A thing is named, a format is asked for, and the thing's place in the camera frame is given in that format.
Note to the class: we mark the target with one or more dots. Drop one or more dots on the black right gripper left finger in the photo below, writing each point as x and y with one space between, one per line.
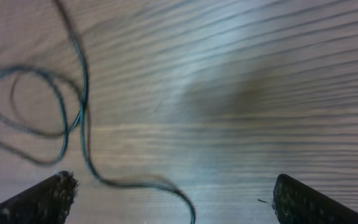
48 202

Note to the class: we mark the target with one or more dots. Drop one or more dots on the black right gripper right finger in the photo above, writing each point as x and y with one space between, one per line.
296 203

